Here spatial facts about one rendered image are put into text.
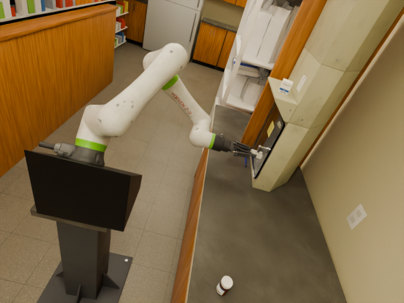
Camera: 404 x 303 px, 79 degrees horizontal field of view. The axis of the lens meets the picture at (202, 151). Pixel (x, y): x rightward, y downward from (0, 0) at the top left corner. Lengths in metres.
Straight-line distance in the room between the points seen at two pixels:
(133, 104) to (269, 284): 0.93
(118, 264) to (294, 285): 1.31
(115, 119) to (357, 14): 0.99
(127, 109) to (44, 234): 1.55
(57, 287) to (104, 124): 1.37
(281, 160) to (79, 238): 1.12
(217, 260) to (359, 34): 1.09
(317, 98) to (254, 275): 0.84
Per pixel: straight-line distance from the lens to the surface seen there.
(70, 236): 1.43
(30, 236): 2.33
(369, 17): 1.24
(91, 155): 1.10
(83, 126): 1.12
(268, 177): 1.50
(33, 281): 2.15
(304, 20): 1.55
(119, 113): 0.96
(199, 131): 1.36
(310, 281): 1.33
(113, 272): 2.09
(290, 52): 1.57
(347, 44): 1.24
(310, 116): 1.32
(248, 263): 1.21
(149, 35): 6.38
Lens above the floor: 1.90
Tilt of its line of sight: 36 degrees down
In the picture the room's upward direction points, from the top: 19 degrees clockwise
